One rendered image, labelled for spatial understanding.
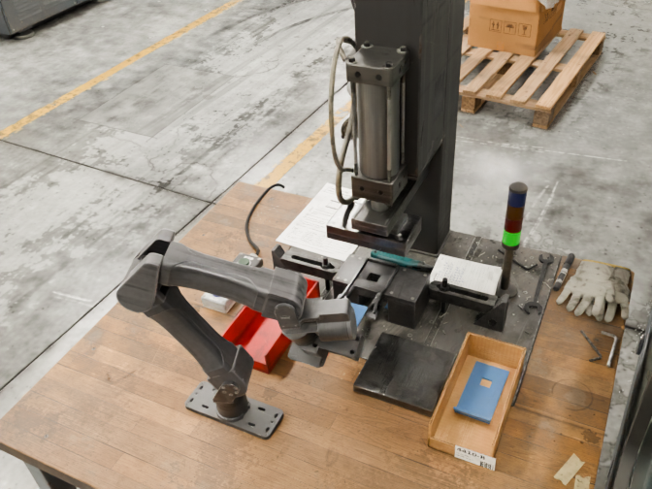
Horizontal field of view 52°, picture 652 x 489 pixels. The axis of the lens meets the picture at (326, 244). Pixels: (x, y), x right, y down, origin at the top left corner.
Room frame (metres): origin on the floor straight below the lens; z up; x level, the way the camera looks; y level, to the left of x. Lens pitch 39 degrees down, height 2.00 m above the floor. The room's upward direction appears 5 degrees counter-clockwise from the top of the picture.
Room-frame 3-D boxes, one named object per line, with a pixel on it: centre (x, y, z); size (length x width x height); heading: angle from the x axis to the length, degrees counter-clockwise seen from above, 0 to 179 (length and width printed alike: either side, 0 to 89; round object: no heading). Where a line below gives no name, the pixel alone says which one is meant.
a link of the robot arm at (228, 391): (0.85, 0.20, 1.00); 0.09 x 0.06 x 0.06; 170
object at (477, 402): (0.83, -0.29, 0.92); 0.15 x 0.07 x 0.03; 150
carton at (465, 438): (0.81, -0.28, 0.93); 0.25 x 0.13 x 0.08; 151
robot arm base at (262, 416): (0.85, 0.21, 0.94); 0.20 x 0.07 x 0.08; 61
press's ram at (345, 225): (1.19, -0.14, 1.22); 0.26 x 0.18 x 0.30; 151
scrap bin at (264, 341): (1.07, 0.14, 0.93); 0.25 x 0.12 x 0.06; 151
